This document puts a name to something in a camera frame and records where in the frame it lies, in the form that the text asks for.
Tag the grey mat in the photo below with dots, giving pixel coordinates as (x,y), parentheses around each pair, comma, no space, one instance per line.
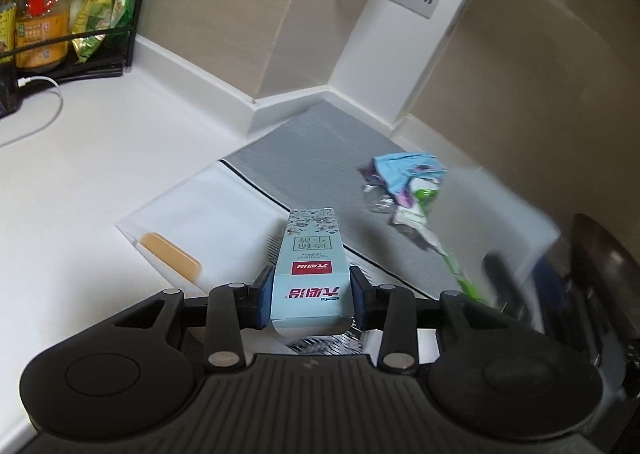
(310,159)

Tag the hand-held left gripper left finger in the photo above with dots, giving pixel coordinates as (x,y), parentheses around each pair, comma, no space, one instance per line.
(263,301)

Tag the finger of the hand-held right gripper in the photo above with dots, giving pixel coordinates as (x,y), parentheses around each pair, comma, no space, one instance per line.
(495,279)

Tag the light blue carton box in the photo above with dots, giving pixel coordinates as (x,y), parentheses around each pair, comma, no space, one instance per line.
(312,259)

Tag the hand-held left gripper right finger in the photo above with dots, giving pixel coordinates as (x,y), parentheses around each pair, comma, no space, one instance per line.
(359,301)

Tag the blue plastic wrapper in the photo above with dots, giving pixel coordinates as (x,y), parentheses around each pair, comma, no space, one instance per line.
(407,169)

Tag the tan sticky label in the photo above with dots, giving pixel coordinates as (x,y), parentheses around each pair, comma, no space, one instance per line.
(172,256)

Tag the black power adapter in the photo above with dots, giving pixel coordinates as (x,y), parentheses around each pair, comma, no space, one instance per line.
(9,89)

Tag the green white snack wrapper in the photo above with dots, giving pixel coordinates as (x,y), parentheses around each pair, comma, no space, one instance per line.
(417,214)

